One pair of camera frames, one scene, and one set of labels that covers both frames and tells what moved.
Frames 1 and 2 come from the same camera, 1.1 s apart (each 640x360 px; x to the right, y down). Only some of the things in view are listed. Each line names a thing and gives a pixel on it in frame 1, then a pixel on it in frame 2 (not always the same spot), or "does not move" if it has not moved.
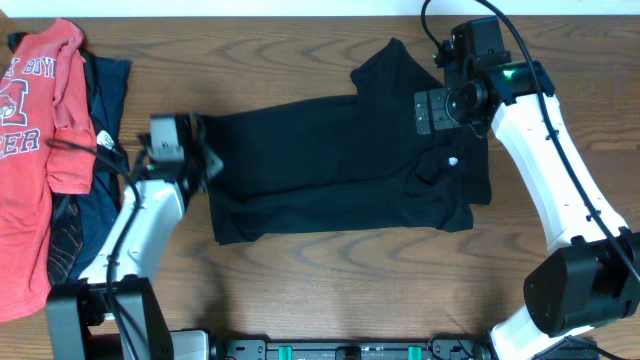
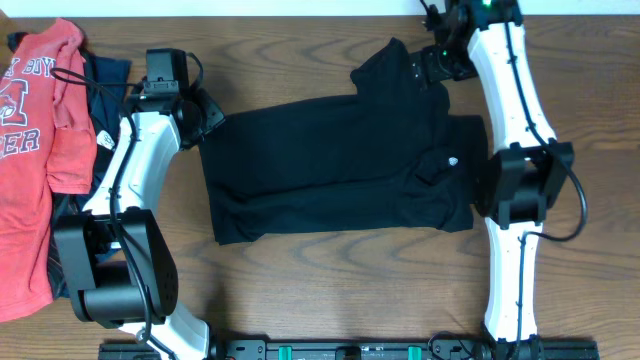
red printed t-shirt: (47, 146) does not move
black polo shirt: (345, 164) does not move
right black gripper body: (448, 110) to (449, 62)
